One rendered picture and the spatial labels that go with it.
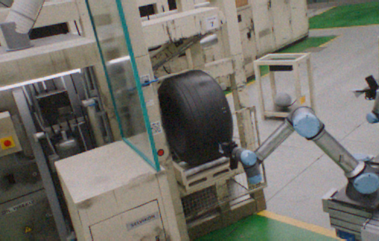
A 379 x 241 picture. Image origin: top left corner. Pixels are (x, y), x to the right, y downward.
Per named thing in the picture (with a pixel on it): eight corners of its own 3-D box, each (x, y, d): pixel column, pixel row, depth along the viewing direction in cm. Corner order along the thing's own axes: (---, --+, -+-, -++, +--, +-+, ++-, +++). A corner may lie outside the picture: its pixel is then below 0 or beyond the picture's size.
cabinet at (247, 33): (230, 91, 745) (219, 15, 705) (204, 90, 785) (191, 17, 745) (262, 75, 805) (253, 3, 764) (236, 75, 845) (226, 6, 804)
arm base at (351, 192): (381, 191, 255) (380, 174, 252) (369, 204, 245) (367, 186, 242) (353, 184, 265) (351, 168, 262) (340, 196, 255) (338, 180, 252)
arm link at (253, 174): (262, 172, 252) (255, 155, 249) (263, 182, 241) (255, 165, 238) (249, 177, 254) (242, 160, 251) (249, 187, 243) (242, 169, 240)
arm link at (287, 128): (300, 95, 245) (240, 156, 262) (303, 101, 235) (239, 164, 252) (317, 109, 247) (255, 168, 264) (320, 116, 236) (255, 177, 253)
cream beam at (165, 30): (138, 53, 280) (132, 28, 275) (126, 49, 302) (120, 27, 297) (223, 30, 300) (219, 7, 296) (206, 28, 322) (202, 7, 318)
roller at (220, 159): (181, 175, 279) (184, 179, 275) (180, 169, 277) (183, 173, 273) (229, 157, 291) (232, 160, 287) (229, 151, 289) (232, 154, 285)
